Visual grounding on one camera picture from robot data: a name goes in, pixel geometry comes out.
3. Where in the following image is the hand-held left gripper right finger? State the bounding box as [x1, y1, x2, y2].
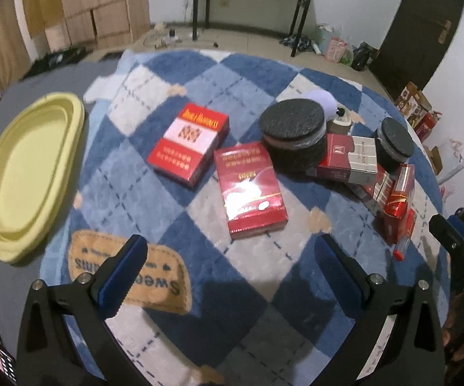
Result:
[312, 233, 445, 386]

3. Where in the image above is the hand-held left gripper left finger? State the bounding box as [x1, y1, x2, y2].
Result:
[15, 233, 152, 386]

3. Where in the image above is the red capped lighter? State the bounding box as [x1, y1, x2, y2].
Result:
[393, 233, 412, 260]

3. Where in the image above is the plain red cigarette pack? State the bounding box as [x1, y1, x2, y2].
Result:
[382, 205, 417, 246]

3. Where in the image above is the red gold cigarette pack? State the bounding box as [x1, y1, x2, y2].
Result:
[385, 164, 416, 220]

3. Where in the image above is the small black sponge puck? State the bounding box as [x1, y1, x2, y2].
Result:
[377, 117, 414, 173]

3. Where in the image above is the dark red cigarette box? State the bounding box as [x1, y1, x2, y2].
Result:
[214, 142, 289, 240]

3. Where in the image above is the red silver cigarette pack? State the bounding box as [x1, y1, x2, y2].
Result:
[308, 133, 379, 186]

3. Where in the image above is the yellow collapsible basin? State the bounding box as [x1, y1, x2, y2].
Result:
[0, 92, 86, 265]

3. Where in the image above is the red cigarette box white panel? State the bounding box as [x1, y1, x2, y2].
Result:
[147, 102, 230, 189]

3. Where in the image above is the beige heart button gadget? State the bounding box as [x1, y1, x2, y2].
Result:
[326, 106, 353, 135]

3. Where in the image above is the large black sponge puck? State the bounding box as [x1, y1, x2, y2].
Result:
[259, 98, 327, 173]

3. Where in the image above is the purple plush keychain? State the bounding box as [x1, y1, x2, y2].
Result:
[302, 90, 337, 121]

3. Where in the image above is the white flat box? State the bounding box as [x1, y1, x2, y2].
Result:
[425, 139, 464, 175]

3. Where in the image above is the blue plaid fleece blanket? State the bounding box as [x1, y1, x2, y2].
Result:
[41, 48, 451, 386]

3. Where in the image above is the grey bed sheet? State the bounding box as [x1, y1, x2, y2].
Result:
[0, 48, 132, 371]

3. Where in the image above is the cardboard box of goods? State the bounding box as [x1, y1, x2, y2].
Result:
[395, 82, 442, 141]

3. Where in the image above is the black bag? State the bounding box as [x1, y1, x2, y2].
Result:
[350, 42, 378, 72]

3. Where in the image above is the dark door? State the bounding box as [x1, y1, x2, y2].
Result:
[377, 0, 464, 97]

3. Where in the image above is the pink shopping bag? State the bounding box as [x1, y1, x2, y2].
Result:
[326, 36, 351, 64]

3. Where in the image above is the white plastic bag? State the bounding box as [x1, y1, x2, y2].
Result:
[316, 24, 342, 49]

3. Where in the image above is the dark patterned cloth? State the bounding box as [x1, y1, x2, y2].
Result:
[279, 34, 314, 51]

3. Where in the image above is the cluster of small bottles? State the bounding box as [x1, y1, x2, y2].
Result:
[152, 22, 184, 48]

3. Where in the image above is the wooden wardrobe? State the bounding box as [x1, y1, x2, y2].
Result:
[19, 0, 152, 49]

